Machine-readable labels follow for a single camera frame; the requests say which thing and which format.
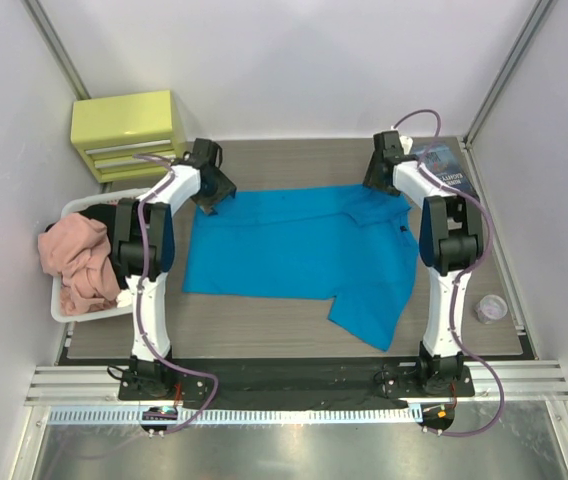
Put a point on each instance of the yellow green drawer cabinet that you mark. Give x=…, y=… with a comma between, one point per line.
x=109, y=132

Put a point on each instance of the aluminium frame rail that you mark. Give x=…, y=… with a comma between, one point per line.
x=83, y=385

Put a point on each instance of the pink garment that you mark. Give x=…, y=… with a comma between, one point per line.
x=71, y=308

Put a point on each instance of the black garment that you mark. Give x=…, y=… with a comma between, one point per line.
x=101, y=215

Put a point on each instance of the slotted cable duct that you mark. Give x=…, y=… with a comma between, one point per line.
x=165, y=416

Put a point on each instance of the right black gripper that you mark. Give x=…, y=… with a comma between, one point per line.
x=377, y=179

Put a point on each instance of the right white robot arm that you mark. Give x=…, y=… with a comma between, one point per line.
x=451, y=242

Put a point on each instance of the blue t shirt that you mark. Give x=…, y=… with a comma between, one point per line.
x=349, y=244

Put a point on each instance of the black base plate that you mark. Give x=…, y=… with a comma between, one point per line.
x=247, y=381

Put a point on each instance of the blue paperback book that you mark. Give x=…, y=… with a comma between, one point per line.
x=445, y=168

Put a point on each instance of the white garment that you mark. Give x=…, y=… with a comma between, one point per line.
x=124, y=299

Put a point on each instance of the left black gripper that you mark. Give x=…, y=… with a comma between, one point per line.
x=215, y=198

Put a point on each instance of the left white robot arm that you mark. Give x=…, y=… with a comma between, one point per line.
x=143, y=252

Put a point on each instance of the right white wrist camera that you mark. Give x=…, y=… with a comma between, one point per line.
x=406, y=143

